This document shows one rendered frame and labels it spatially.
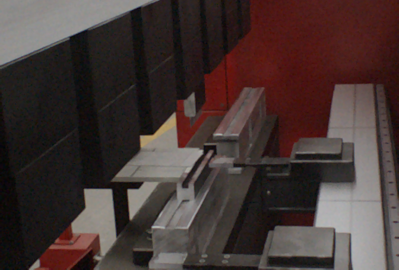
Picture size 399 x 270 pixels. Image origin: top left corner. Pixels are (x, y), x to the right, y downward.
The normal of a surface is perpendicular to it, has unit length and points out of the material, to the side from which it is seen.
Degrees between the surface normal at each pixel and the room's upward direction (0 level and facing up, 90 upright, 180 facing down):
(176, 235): 90
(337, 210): 0
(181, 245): 90
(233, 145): 90
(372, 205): 0
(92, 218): 0
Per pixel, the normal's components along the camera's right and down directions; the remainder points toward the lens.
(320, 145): -0.06, -0.97
